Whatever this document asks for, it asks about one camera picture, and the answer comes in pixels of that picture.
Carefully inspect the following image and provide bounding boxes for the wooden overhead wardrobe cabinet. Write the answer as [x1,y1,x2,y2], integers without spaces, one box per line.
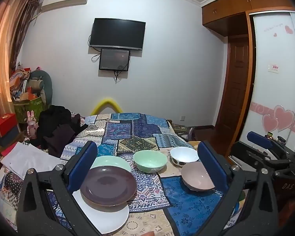
[202,0,295,37]

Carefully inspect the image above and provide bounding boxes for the brown patterned curtain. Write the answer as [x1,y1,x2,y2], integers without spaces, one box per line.
[11,0,43,69]

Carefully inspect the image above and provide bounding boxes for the grey box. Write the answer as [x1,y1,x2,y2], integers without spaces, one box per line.
[0,126,20,147]

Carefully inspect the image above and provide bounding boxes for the pink rabbit toy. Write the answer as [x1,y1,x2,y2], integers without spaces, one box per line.
[27,111,38,138]

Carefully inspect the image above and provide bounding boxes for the grey pillow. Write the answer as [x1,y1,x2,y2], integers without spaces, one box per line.
[29,70,53,106]

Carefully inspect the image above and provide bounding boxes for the red box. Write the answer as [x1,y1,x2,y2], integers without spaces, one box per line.
[0,113,18,137]

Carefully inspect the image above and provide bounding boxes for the orange sheer curtain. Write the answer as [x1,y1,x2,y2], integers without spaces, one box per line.
[0,0,32,128]

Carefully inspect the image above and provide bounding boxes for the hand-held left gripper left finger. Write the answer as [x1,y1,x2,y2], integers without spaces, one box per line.
[17,141,106,236]

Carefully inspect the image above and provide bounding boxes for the pile of boxes and bags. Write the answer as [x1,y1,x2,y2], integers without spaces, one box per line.
[10,63,45,101]

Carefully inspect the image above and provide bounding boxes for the brown wooden door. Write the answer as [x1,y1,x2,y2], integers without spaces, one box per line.
[218,36,251,129]

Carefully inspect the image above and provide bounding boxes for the pink bowl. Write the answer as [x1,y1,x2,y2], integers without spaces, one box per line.
[181,162,215,192]

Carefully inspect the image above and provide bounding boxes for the blue patchwork blanket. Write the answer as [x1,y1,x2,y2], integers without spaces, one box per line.
[0,112,249,236]

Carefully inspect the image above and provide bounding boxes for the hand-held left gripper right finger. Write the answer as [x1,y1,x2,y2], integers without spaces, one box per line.
[184,141,279,236]

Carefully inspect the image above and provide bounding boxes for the pale green bowl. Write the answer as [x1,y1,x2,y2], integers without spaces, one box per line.
[133,150,168,174]

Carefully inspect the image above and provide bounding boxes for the wall-mounted black television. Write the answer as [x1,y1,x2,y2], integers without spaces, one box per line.
[89,18,146,51]

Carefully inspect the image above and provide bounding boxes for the small black wall monitor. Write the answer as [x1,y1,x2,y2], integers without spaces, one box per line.
[99,48,131,71]

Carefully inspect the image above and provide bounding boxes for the dark purple plate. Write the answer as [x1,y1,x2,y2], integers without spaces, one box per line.
[80,166,137,206]

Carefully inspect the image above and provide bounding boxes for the pile of black clothes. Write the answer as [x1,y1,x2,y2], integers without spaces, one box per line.
[37,105,89,158]

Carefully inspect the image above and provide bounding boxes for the white plate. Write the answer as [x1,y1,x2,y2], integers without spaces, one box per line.
[72,190,130,234]

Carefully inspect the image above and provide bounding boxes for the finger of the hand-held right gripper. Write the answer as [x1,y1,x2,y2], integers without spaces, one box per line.
[230,141,292,177]
[246,131,293,162]

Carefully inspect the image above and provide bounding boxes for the pale green plate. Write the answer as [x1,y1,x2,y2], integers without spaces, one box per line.
[90,155,132,175]

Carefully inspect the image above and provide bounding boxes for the white bowl with dark spots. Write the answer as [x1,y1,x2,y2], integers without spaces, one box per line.
[170,147,199,166]

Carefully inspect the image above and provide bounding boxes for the green cardboard box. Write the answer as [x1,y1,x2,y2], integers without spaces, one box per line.
[13,96,50,123]

